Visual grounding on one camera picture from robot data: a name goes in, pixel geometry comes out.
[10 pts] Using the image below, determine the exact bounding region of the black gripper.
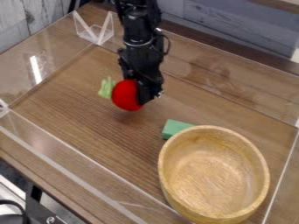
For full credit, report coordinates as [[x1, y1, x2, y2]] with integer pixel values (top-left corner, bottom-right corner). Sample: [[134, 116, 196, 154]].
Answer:
[[118, 46, 165, 105]]

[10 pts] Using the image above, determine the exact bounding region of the clear acrylic corner bracket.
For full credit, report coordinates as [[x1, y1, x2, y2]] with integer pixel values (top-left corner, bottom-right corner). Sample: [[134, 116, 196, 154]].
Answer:
[[73, 11, 115, 46]]

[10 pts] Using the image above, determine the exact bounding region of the green foam block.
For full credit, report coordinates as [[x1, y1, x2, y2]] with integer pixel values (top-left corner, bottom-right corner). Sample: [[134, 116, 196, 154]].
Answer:
[[163, 119, 194, 139]]

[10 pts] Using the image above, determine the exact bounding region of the wooden bowl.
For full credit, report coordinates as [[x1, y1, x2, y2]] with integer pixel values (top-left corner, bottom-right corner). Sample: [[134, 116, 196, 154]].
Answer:
[[158, 125, 270, 224]]

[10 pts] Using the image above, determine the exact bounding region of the red plush strawberry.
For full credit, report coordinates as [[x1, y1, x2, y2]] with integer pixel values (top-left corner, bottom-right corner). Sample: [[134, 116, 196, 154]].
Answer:
[[98, 77, 143, 111]]

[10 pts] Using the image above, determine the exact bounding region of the black table frame bracket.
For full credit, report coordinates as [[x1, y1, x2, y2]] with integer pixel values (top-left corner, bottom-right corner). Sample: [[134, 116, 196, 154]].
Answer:
[[26, 183, 67, 224]]

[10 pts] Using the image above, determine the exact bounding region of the black cable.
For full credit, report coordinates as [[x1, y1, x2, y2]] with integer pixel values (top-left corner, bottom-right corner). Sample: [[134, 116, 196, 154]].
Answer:
[[0, 199, 31, 224]]

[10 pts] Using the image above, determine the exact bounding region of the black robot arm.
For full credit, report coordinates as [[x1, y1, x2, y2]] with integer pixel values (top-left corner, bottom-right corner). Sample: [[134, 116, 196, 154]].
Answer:
[[115, 0, 173, 105]]

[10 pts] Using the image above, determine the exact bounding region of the clear acrylic tray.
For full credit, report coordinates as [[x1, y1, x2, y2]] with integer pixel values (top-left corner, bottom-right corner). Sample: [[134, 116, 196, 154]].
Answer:
[[0, 6, 299, 224]]

